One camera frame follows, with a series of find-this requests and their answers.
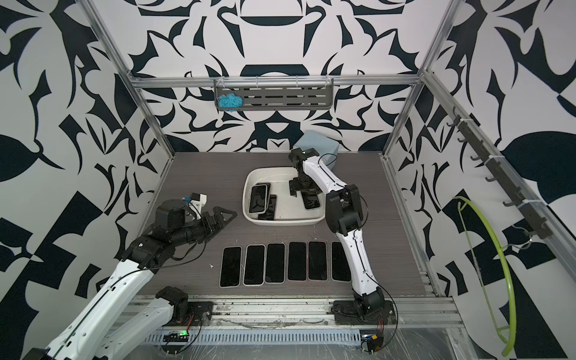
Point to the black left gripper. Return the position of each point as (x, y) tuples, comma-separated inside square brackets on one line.
[(217, 218)]

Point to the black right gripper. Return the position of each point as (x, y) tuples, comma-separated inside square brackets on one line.
[(293, 185)]

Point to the phone light blue case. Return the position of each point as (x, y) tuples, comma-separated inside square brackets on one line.
[(311, 198)]

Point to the phone pale blue case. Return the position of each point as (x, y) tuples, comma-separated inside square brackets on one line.
[(230, 269)]

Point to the phone dark case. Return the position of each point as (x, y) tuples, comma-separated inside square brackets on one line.
[(297, 261)]

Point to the phone white case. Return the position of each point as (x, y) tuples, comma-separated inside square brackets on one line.
[(254, 266)]

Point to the phone pink case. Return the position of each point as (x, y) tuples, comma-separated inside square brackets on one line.
[(340, 270), (317, 267)]

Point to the phone grey case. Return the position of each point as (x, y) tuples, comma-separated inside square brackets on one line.
[(275, 263)]

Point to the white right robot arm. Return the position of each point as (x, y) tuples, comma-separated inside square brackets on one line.
[(345, 218)]

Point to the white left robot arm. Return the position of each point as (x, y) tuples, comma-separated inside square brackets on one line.
[(90, 335)]

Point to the white storage basin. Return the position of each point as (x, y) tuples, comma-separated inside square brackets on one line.
[(289, 210)]

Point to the phone dark lying in basin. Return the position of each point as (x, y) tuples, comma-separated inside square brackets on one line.
[(269, 214)]

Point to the phone cream case in basin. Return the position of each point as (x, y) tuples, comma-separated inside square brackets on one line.
[(259, 198)]

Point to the light blue drawer cabinet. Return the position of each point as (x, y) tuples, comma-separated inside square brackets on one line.
[(321, 143)]

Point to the blue crumpled cloth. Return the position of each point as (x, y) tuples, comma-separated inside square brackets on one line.
[(230, 102)]

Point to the small electronics board left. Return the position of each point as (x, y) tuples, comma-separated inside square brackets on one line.
[(176, 337)]

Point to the small electronics board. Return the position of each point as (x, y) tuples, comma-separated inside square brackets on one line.
[(176, 337), (372, 343)]

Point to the small electronics board right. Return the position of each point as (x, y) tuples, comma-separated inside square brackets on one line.
[(372, 343)]

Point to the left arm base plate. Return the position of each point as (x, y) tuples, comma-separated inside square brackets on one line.
[(198, 313)]

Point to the grey slotted wall rack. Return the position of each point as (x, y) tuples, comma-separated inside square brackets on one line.
[(276, 94)]

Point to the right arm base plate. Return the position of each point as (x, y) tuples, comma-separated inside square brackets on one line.
[(350, 313)]

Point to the dark wall hook rail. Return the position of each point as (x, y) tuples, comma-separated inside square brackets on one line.
[(502, 172)]

